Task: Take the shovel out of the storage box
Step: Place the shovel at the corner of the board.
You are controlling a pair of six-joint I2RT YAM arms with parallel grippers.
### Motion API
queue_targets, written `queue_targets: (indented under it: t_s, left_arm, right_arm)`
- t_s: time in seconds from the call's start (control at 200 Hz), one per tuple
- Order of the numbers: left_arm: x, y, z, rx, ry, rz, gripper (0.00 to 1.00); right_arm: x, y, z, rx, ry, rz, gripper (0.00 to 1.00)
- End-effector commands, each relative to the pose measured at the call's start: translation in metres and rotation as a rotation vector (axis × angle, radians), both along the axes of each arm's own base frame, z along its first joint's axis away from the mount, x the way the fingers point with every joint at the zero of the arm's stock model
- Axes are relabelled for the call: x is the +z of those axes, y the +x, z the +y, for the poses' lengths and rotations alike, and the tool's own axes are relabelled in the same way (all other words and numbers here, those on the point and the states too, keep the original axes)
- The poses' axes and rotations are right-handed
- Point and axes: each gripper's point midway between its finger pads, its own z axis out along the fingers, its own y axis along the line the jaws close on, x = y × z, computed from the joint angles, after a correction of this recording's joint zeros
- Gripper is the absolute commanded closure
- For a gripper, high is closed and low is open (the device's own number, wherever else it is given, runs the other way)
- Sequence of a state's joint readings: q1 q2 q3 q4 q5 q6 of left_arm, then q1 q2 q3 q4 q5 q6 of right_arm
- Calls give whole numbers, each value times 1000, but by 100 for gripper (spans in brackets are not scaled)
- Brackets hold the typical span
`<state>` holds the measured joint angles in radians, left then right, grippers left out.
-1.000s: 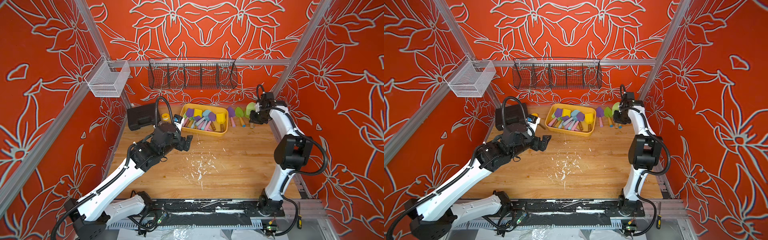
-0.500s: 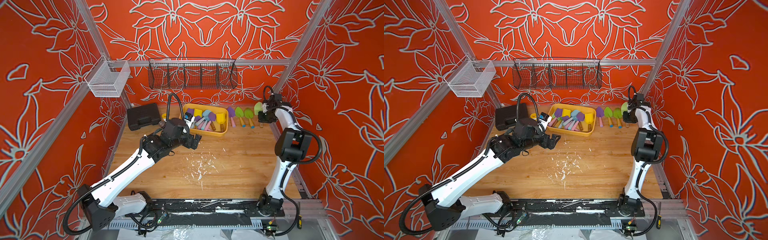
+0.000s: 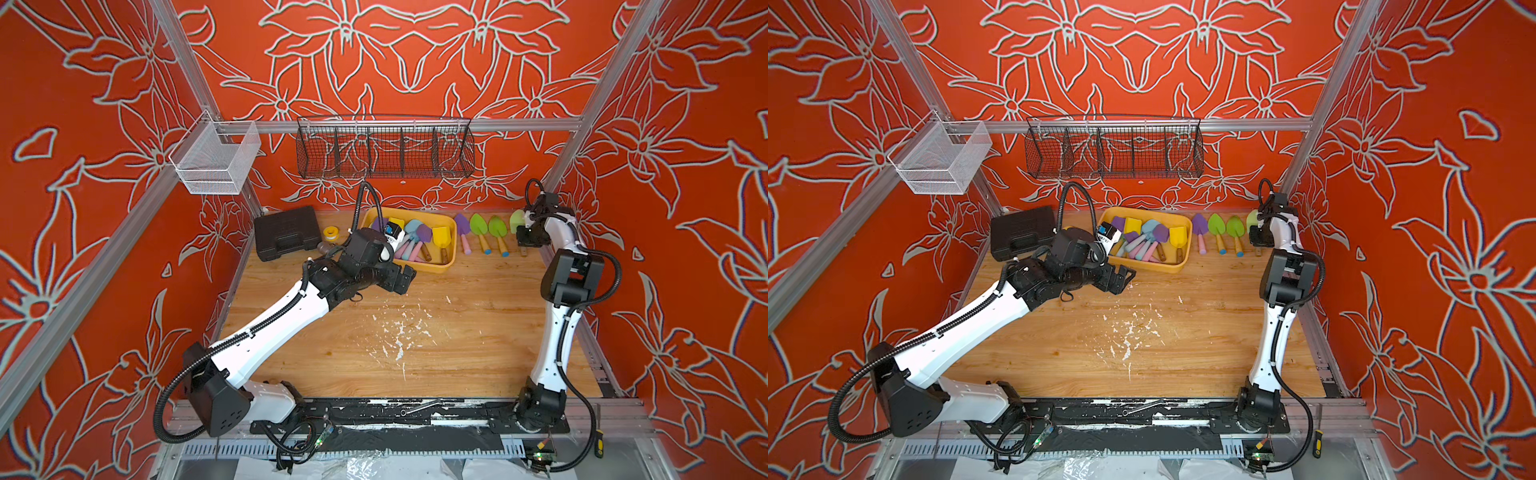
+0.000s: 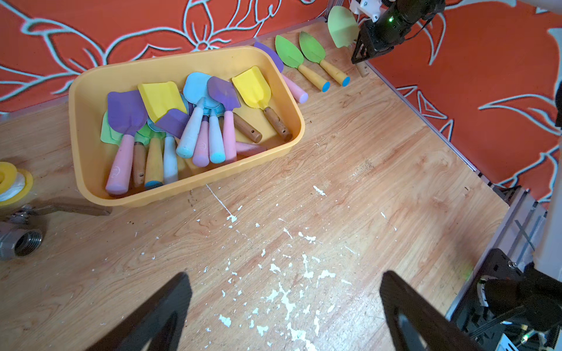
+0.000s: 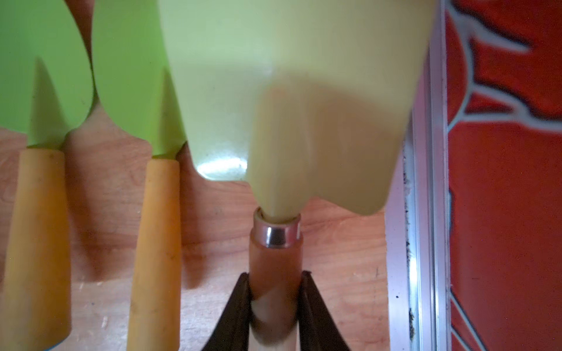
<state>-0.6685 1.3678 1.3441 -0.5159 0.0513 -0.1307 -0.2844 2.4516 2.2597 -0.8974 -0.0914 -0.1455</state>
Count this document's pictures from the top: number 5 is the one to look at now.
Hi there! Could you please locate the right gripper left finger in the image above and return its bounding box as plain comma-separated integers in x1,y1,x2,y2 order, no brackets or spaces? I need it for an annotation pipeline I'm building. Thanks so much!
202,273,251,351

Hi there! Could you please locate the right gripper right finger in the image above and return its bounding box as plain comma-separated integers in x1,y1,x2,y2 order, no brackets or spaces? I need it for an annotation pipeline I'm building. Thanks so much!
298,271,351,351

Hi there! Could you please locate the pale green shovel wooden handle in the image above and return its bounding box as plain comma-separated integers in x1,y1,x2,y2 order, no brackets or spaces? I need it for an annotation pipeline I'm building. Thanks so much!
157,1,438,349

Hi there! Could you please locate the green shovel yellow handle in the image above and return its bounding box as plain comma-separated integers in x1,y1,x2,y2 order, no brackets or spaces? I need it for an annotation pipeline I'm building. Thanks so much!
92,1,186,350
1,1,95,350

